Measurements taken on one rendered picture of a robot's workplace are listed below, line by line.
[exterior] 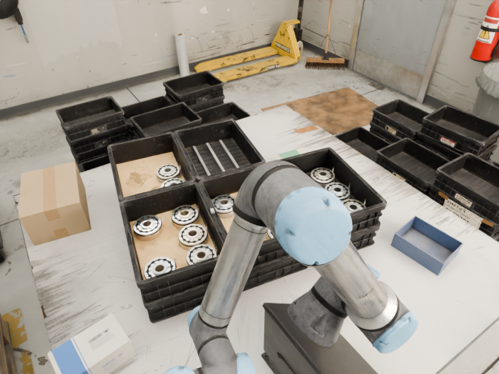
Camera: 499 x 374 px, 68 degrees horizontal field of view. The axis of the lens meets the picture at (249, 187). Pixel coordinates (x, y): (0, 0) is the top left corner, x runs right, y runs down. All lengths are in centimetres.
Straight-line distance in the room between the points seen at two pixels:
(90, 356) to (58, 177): 82
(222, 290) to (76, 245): 97
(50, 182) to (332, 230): 139
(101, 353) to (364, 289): 79
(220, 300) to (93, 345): 55
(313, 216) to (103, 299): 103
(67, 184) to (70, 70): 278
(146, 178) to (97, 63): 288
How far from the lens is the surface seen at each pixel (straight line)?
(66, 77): 443
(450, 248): 167
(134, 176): 171
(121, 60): 450
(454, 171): 248
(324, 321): 103
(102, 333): 128
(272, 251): 127
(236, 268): 78
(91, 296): 149
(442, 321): 146
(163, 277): 117
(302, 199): 58
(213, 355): 85
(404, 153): 274
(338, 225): 60
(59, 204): 164
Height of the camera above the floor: 184
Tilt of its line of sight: 40 degrees down
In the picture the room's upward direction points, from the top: 1 degrees counter-clockwise
